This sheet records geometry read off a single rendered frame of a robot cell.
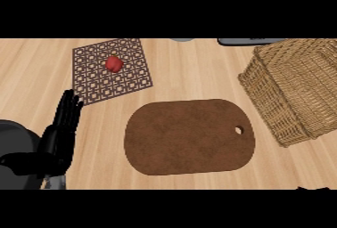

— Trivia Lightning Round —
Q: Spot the red bell pepper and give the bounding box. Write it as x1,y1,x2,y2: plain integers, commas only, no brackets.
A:
103,55,124,74

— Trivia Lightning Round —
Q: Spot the tan wicker basket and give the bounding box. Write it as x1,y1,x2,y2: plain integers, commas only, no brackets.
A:
236,37,337,149

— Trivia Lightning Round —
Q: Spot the grey rounded object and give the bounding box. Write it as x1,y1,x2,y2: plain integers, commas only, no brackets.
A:
168,37,198,43

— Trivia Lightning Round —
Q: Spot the dark grey flat appliance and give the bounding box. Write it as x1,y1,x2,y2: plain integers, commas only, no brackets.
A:
215,37,286,47

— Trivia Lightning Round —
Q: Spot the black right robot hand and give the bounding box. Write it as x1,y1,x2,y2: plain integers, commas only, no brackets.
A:
294,185,331,191

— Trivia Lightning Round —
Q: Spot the brown wooden cutting board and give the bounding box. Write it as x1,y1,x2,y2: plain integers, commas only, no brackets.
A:
122,98,257,176

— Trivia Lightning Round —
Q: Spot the brown patterned placemat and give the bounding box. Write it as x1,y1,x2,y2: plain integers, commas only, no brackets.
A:
71,37,153,107

